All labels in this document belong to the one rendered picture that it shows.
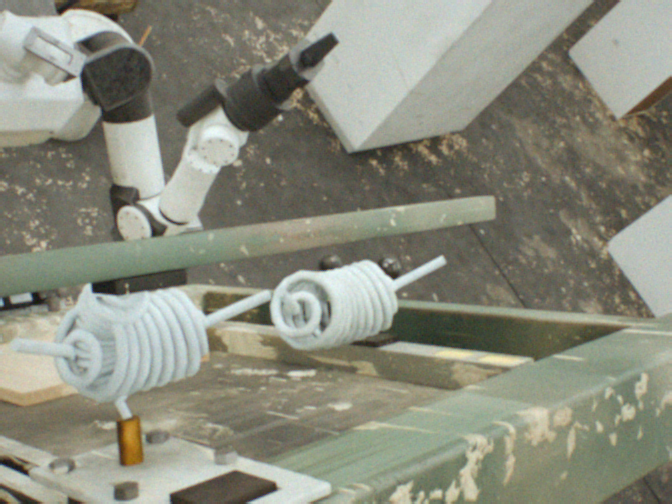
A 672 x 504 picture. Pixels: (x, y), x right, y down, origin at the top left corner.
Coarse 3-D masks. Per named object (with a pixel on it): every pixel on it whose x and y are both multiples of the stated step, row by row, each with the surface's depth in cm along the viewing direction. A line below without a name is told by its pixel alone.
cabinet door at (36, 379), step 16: (48, 336) 166; (16, 352) 154; (208, 352) 143; (0, 368) 140; (16, 368) 140; (32, 368) 139; (48, 368) 138; (80, 368) 137; (0, 384) 128; (16, 384) 127; (32, 384) 127; (48, 384) 126; (64, 384) 126; (16, 400) 123; (32, 400) 123; (48, 400) 124
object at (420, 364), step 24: (216, 336) 150; (240, 336) 145; (264, 336) 141; (288, 360) 137; (312, 360) 134; (336, 360) 130; (360, 360) 126; (384, 360) 123; (408, 360) 120; (432, 360) 117; (456, 360) 114; (480, 360) 112; (528, 360) 111; (432, 384) 117; (456, 384) 114
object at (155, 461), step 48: (96, 288) 53; (144, 288) 52; (96, 336) 57; (96, 384) 58; (0, 480) 69; (48, 480) 58; (96, 480) 57; (144, 480) 56; (192, 480) 55; (288, 480) 54
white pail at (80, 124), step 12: (72, 12) 299; (84, 12) 302; (72, 24) 297; (84, 24) 300; (96, 24) 304; (108, 24) 307; (72, 36) 289; (84, 36) 298; (144, 36) 303; (84, 96) 298; (84, 108) 303; (96, 108) 306; (72, 120) 307; (84, 120) 309; (96, 120) 317; (60, 132) 311; (72, 132) 312; (84, 132) 317
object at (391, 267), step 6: (384, 258) 130; (390, 258) 130; (396, 258) 131; (378, 264) 130; (384, 264) 129; (390, 264) 129; (396, 264) 129; (384, 270) 129; (390, 270) 129; (396, 270) 129; (390, 276) 129; (396, 276) 130; (372, 336) 127
